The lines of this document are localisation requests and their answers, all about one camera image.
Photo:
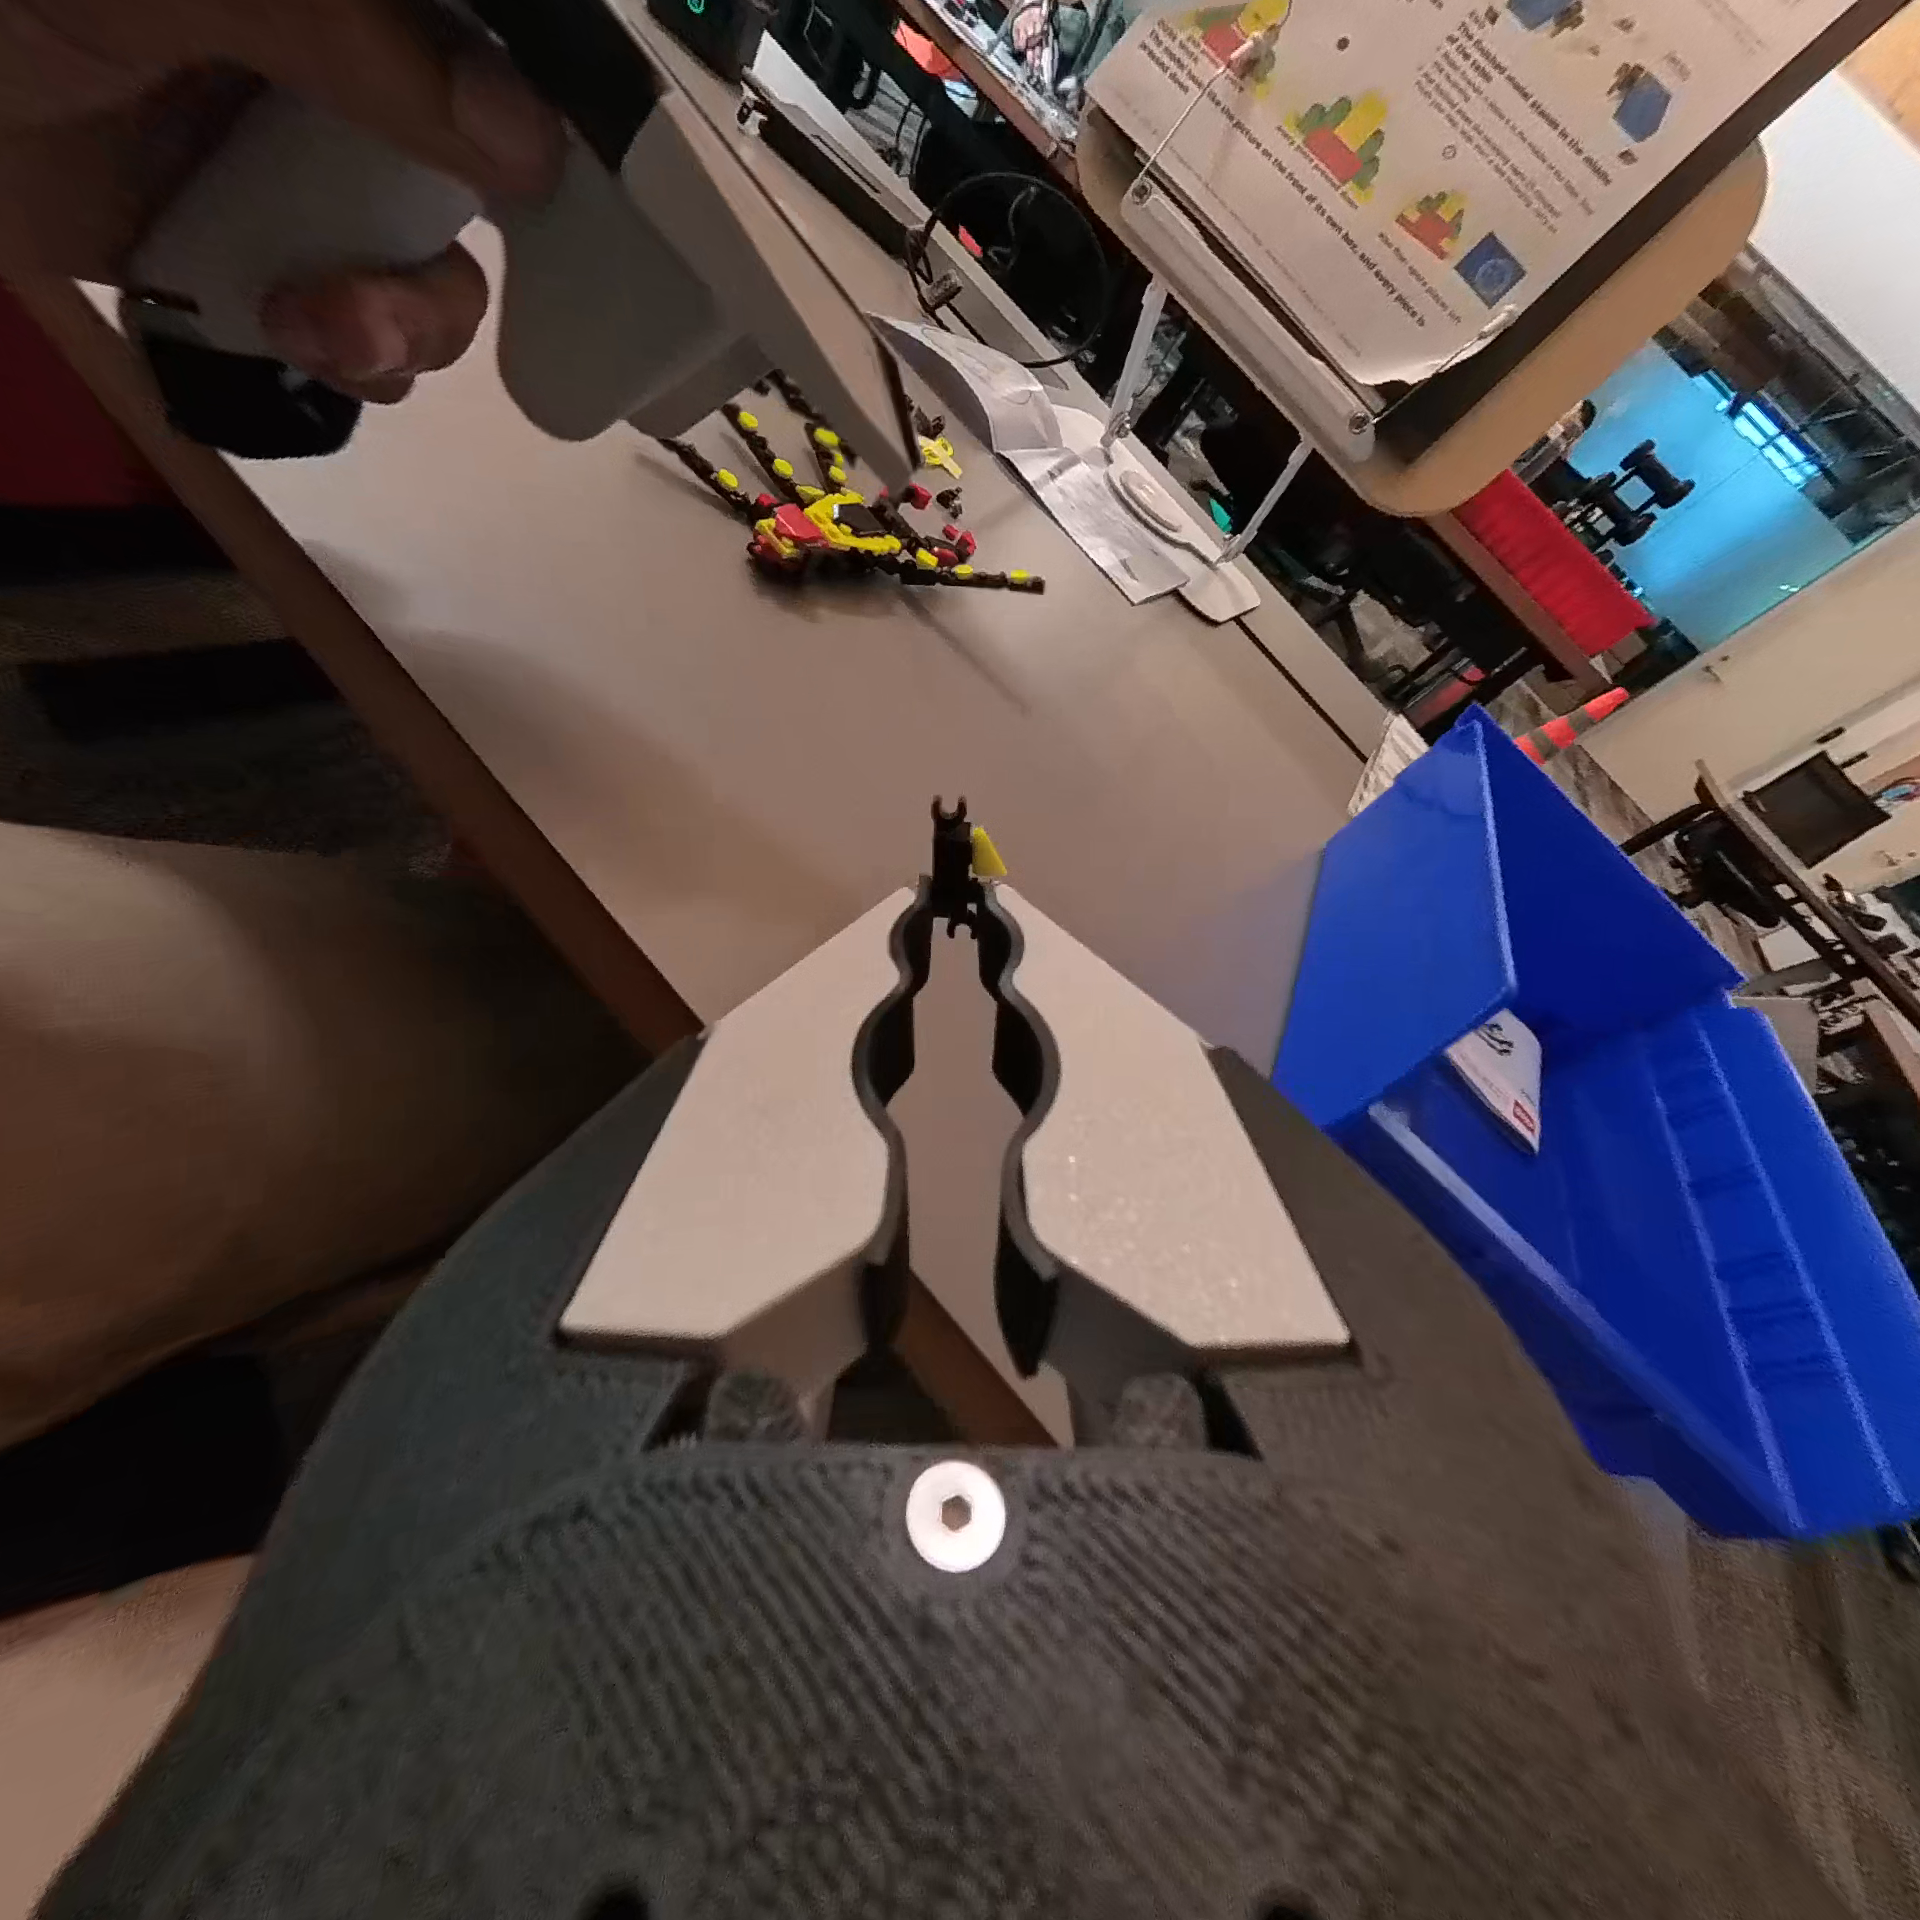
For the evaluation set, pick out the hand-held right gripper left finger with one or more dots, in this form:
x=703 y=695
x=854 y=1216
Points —
x=734 y=1201

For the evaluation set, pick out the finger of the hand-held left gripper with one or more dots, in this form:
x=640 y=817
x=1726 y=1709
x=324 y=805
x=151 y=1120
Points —
x=628 y=299
x=809 y=345

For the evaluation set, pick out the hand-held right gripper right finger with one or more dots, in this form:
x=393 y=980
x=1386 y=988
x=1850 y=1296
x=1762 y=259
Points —
x=1184 y=1201

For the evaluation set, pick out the black yellow red lego model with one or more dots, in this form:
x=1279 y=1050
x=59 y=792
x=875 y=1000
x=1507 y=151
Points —
x=819 y=524

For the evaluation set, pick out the black yellow lego leg segment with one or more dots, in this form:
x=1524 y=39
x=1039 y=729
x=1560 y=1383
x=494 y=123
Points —
x=954 y=863

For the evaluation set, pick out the flat black box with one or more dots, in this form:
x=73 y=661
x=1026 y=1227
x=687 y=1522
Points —
x=840 y=149

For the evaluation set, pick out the instruction booklet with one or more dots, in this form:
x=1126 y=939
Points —
x=1050 y=451

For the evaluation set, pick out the small black device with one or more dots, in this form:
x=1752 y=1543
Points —
x=714 y=31

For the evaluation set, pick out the blue plastic bin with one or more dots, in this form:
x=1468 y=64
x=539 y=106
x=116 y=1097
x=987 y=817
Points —
x=1650 y=1201

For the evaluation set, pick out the person's beige trousers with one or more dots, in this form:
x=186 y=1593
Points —
x=224 y=1050

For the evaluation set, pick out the printed instruction poster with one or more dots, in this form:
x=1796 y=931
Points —
x=1350 y=149

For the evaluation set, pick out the orange traffic cone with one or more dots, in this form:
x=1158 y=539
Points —
x=1576 y=721

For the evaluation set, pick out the red ribbed crate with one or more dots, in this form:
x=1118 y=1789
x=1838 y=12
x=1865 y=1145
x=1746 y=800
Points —
x=1560 y=569

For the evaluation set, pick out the white flat base plate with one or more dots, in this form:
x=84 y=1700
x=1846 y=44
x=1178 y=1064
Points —
x=1201 y=569

